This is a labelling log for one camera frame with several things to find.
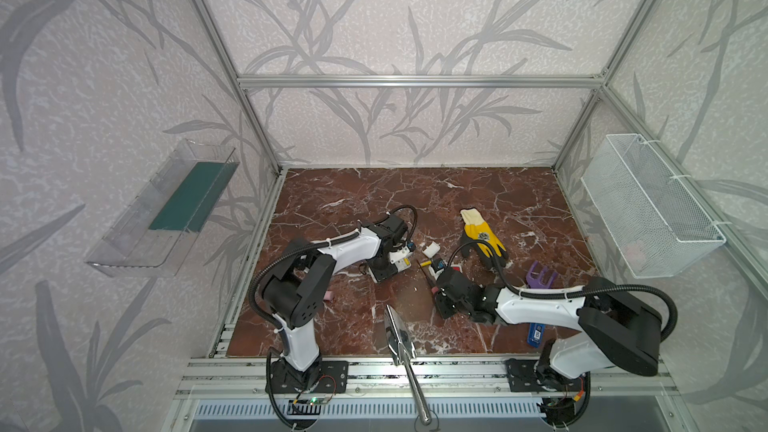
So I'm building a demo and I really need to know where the blue lighter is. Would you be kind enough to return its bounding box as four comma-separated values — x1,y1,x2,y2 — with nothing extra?
526,323,546,348

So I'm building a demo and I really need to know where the clear plastic wall shelf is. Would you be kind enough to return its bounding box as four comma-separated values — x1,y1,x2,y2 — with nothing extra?
85,139,240,278

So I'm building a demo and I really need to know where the metal camera pole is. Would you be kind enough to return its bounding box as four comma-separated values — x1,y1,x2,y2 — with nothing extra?
385,304,433,426

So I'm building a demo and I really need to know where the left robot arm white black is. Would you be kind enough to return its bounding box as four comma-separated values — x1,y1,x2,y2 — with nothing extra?
246,211,417,373

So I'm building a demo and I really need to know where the red handled screwdriver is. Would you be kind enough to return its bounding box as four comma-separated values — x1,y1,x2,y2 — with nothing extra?
419,259,438,295

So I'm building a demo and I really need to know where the yellow work glove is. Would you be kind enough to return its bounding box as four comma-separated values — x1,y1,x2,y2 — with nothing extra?
459,208,509,268

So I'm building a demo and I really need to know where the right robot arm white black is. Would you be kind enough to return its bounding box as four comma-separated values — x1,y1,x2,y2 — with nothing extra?
437,267,678,379

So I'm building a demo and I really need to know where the white wire basket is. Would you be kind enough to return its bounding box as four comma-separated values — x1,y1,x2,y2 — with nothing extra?
581,133,726,278

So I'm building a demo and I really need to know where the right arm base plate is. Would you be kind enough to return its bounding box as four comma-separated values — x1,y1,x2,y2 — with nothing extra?
504,358,582,395

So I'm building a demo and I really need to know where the white remote control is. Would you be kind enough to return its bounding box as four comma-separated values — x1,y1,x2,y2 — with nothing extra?
423,242,441,258

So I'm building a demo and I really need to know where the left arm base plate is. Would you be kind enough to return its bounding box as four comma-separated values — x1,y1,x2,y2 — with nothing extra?
266,358,350,394

